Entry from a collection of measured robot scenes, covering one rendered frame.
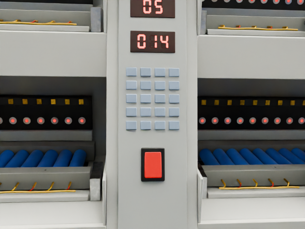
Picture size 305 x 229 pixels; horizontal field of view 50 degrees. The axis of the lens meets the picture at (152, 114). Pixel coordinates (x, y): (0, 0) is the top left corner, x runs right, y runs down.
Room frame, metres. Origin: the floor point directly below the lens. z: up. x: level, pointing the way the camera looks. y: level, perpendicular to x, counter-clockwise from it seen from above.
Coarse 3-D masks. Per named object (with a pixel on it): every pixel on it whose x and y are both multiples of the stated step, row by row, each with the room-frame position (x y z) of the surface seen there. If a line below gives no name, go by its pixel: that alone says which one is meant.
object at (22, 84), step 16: (96, 0) 0.53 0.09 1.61; (0, 80) 0.52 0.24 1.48; (16, 80) 0.52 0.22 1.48; (32, 80) 0.52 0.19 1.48; (48, 80) 0.52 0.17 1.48; (64, 80) 0.52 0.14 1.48; (80, 80) 0.53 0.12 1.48; (96, 80) 0.53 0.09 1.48; (208, 80) 0.54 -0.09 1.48; (224, 80) 0.55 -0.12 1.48; (240, 80) 0.55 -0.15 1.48; (256, 80) 0.55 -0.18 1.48; (272, 80) 0.55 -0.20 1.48; (288, 80) 0.56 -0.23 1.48; (304, 80) 0.56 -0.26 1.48; (96, 96) 0.53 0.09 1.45; (256, 96) 0.55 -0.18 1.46; (272, 96) 0.55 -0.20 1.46; (288, 96) 0.56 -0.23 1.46; (304, 96) 0.56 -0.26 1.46; (96, 112) 0.53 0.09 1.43; (96, 128) 0.53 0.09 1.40; (96, 144) 0.53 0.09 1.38
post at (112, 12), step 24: (192, 0) 0.34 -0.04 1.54; (192, 24) 0.34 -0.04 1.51; (192, 48) 0.34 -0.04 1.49; (192, 72) 0.34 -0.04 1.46; (192, 96) 0.34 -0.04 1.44; (192, 120) 0.34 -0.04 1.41; (192, 144) 0.34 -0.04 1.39; (192, 168) 0.34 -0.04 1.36; (192, 192) 0.34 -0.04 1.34; (192, 216) 0.34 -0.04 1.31
